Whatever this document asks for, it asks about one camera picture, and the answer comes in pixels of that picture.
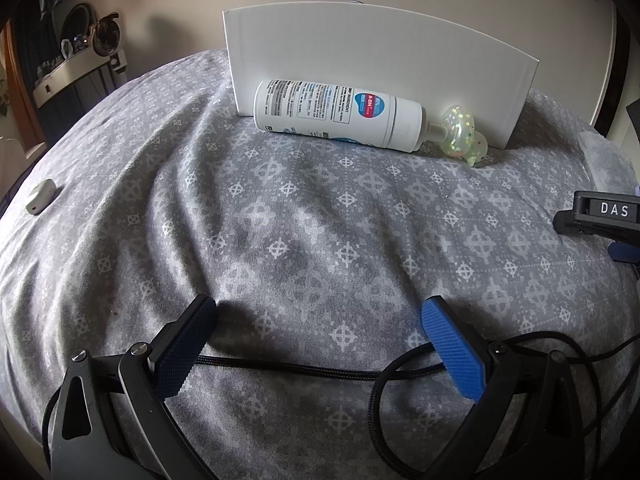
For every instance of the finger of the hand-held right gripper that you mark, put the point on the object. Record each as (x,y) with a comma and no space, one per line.
(627,254)
(590,225)

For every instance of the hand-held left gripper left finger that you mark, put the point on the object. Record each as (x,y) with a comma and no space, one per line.
(185,345)

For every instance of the wooden door frame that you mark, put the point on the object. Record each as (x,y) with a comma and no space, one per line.
(20,90)

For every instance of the grey patterned blanket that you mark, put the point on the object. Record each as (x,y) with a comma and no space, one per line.
(300,240)

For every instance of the small round brown fan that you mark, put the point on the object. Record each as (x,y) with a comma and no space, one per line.
(106,35)

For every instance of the white cardboard box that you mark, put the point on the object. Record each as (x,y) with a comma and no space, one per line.
(375,45)

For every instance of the white board panel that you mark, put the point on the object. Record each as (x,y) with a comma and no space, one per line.
(605,60)

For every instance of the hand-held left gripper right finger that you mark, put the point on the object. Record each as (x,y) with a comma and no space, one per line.
(455,350)

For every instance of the white spray bottle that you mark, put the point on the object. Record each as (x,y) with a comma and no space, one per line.
(320,107)

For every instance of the round black mirror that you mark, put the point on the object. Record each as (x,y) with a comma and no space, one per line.
(77,20)

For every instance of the white earbuds case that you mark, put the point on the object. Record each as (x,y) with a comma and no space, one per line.
(40,197)

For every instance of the grey fluffy cloth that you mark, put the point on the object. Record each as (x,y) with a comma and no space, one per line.
(607,165)

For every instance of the white wall shelf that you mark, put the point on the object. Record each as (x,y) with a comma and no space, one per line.
(65,75)

